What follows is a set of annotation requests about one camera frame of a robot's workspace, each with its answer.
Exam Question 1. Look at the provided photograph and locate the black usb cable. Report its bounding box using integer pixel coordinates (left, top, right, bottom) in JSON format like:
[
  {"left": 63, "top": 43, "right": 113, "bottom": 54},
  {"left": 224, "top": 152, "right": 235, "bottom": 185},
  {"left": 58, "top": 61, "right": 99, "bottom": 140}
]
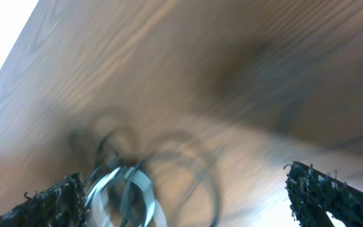
[{"left": 67, "top": 107, "right": 223, "bottom": 227}]

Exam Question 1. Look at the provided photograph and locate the white usb cable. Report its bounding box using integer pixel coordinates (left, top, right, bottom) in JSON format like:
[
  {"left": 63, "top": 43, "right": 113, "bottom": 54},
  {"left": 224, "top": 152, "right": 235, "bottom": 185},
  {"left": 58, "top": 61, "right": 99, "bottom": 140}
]
[{"left": 83, "top": 165, "right": 168, "bottom": 227}]

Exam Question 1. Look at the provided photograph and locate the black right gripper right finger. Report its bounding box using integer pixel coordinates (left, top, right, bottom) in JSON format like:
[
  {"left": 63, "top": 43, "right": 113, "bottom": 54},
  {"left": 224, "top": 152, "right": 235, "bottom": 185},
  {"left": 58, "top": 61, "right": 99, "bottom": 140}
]
[{"left": 285, "top": 161, "right": 363, "bottom": 227}]

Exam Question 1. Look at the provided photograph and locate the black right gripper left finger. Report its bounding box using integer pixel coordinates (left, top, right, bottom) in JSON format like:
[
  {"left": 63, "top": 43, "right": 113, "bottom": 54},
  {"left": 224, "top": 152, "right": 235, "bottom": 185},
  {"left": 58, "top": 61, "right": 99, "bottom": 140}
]
[{"left": 0, "top": 172, "right": 86, "bottom": 227}]

